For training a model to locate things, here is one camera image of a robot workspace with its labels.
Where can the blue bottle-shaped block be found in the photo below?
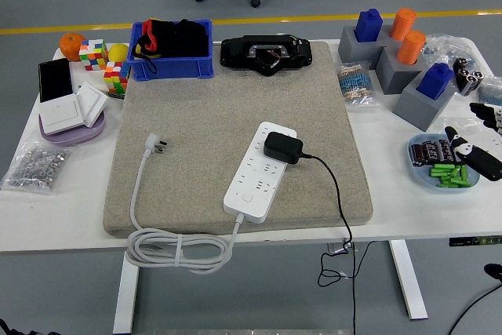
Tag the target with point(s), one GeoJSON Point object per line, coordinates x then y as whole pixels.
{"type": "Point", "coordinates": [368, 27]}
{"type": "Point", "coordinates": [435, 82]}

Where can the orange fruit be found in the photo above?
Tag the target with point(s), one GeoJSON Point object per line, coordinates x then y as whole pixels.
{"type": "Point", "coordinates": [70, 46]}

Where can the orange cylinder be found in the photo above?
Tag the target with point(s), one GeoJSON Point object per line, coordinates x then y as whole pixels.
{"type": "Point", "coordinates": [411, 48]}
{"type": "Point", "coordinates": [403, 24]}

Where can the tall grey holder block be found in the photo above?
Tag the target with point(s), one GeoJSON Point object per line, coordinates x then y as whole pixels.
{"type": "Point", "coordinates": [415, 107]}

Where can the bagged white socket panel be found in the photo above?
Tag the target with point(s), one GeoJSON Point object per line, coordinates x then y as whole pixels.
{"type": "Point", "coordinates": [484, 142]}

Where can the large white wall switch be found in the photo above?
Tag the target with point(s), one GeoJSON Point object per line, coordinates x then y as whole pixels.
{"type": "Point", "coordinates": [60, 113]}

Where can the blue plastic bin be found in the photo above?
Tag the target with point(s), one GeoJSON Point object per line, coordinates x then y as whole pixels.
{"type": "Point", "coordinates": [172, 68]}

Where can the black device housing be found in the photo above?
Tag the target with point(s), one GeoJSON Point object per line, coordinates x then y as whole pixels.
{"type": "Point", "coordinates": [235, 56]}

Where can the silver bracket under table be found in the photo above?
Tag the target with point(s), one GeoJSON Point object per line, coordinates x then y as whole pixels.
{"type": "Point", "coordinates": [339, 248]}

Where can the bag of blue resistors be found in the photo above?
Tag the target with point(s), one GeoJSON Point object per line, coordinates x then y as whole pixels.
{"type": "Point", "coordinates": [492, 93]}

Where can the white table leg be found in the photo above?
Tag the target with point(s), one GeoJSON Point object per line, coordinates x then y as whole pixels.
{"type": "Point", "coordinates": [408, 280]}
{"type": "Point", "coordinates": [125, 292]}

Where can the bundle of black capacitors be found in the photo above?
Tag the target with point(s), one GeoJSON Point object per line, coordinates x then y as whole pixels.
{"type": "Point", "coordinates": [468, 76]}

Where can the purple round tray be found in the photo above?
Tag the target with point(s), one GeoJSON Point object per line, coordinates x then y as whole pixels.
{"type": "Point", "coordinates": [74, 137]}

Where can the medium grey holder block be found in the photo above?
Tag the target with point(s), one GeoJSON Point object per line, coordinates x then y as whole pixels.
{"type": "Point", "coordinates": [392, 72]}

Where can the black cylindrical capacitor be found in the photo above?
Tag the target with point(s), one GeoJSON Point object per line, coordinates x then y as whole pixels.
{"type": "Point", "coordinates": [445, 154]}
{"type": "Point", "coordinates": [417, 154]}
{"type": "Point", "coordinates": [432, 152]}

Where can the black table control panel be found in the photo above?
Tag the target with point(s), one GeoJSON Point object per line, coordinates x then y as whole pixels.
{"type": "Point", "coordinates": [474, 241]}

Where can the light blue tray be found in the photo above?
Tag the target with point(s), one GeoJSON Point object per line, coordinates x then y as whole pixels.
{"type": "Point", "coordinates": [419, 176]}

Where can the white power strip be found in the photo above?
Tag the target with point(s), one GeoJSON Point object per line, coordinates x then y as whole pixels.
{"type": "Point", "coordinates": [251, 190]}

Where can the pile of green tubes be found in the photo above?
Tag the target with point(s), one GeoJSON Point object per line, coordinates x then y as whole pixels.
{"type": "Point", "coordinates": [445, 173]}

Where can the grey-brown mat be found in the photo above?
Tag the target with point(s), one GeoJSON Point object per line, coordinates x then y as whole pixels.
{"type": "Point", "coordinates": [196, 115]}

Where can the yellow lemon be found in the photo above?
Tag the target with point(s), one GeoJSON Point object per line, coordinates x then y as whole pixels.
{"type": "Point", "coordinates": [118, 52]}

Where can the colourful puzzle cube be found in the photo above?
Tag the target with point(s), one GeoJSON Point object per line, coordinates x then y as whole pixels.
{"type": "Point", "coordinates": [94, 54]}
{"type": "Point", "coordinates": [115, 78]}

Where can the low grey holder block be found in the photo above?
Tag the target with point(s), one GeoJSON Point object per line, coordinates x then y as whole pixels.
{"type": "Point", "coordinates": [349, 46]}

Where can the black smartphone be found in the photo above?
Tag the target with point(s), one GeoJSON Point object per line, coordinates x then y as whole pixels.
{"type": "Point", "coordinates": [55, 80]}

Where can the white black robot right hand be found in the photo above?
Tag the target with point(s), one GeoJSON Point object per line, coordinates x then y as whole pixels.
{"type": "Point", "coordinates": [478, 158]}

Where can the bag of metal nuts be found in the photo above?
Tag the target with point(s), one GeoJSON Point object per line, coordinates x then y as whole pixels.
{"type": "Point", "coordinates": [35, 166]}

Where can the small white wall switch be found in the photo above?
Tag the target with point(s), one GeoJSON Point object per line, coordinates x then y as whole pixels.
{"type": "Point", "coordinates": [92, 101]}

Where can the clear plastic bag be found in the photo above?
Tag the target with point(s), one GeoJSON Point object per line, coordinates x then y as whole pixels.
{"type": "Point", "coordinates": [447, 48]}

